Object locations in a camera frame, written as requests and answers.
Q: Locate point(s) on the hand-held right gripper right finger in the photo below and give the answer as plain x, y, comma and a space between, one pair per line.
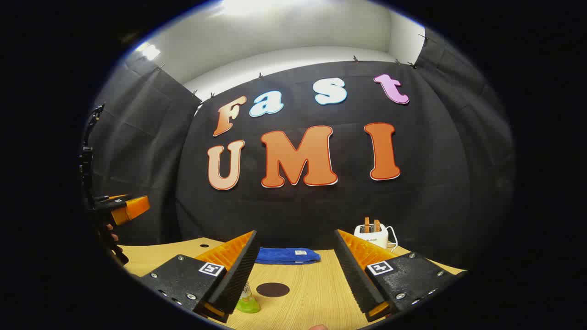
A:
353, 275

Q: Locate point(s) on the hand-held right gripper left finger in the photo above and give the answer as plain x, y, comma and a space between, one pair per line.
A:
238, 275

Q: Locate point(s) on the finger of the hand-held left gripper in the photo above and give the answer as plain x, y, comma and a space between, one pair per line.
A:
133, 208
110, 199

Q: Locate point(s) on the white green water bottle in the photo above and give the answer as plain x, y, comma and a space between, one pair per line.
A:
247, 303

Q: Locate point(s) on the dark round coaster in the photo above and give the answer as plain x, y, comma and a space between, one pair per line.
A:
273, 289

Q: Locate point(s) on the white toaster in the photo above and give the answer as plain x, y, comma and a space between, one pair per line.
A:
371, 238

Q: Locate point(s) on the blue towel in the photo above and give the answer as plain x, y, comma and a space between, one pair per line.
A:
286, 255

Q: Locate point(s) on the ceiling light panel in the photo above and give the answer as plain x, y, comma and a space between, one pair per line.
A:
149, 51

